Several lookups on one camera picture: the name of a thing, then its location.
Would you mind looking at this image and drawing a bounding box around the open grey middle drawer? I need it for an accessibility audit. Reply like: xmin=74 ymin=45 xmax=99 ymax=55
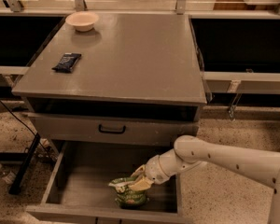
xmin=27 ymin=142 xmax=192 ymax=224

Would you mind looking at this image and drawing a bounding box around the green jalapeno chip bag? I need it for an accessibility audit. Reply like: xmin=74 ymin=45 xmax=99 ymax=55
xmin=108 ymin=176 xmax=149 ymax=209

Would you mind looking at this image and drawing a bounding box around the black drawer handle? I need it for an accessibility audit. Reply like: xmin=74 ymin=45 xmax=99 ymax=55
xmin=98 ymin=124 xmax=126 ymax=134

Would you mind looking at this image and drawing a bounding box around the beige bowl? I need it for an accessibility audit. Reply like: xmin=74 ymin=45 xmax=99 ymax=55
xmin=65 ymin=11 xmax=99 ymax=32

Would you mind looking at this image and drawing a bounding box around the grey drawer cabinet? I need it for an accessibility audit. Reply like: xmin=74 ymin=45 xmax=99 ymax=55
xmin=11 ymin=12 xmax=208 ymax=224

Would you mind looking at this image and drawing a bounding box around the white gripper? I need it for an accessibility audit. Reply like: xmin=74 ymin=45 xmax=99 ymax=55
xmin=129 ymin=155 xmax=168 ymax=191

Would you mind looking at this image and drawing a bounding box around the black metal stand leg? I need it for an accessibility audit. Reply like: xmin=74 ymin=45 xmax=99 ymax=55
xmin=8 ymin=133 xmax=40 ymax=195

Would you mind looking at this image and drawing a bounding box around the dark blue snack packet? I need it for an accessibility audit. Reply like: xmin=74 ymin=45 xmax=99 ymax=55
xmin=52 ymin=53 xmax=81 ymax=73

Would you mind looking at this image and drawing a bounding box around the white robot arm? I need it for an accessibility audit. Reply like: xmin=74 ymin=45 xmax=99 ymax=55
xmin=130 ymin=135 xmax=280 ymax=224

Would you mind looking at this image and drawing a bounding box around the closed grey top drawer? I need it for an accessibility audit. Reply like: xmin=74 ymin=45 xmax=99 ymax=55
xmin=29 ymin=113 xmax=198 ymax=147

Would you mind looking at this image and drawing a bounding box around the black cable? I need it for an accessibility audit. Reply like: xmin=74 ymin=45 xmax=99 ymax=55
xmin=0 ymin=97 xmax=54 ymax=161

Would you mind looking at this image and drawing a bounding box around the grey railing frame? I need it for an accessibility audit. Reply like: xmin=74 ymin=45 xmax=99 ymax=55
xmin=0 ymin=0 xmax=280 ymax=105

